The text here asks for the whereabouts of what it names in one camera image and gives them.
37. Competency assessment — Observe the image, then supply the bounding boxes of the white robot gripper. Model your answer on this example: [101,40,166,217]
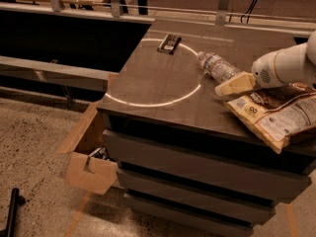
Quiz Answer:
[214,42,316,96]

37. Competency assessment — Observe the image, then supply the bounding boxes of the clear plastic water bottle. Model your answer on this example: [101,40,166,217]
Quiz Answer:
[197,51,241,83]

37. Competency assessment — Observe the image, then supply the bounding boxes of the brown and white snack bag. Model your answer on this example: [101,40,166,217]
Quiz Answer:
[225,83,316,154]

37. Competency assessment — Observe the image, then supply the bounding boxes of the black candy bar wrapper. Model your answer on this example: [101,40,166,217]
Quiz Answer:
[157,35,182,54]

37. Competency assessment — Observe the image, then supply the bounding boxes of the grey drawer cabinet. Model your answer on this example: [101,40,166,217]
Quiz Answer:
[97,18,316,237]

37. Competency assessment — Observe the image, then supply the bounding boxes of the open cardboard box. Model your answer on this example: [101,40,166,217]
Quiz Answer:
[56,102,118,195]

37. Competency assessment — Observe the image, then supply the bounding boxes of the black metal stand leg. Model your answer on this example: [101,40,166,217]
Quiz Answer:
[0,188,26,237]

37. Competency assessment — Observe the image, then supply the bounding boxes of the black hanging cables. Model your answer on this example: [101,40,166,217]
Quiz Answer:
[239,0,265,24]

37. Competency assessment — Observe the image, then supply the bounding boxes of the grey metal railing frame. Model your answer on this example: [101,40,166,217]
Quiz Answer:
[0,0,314,92]

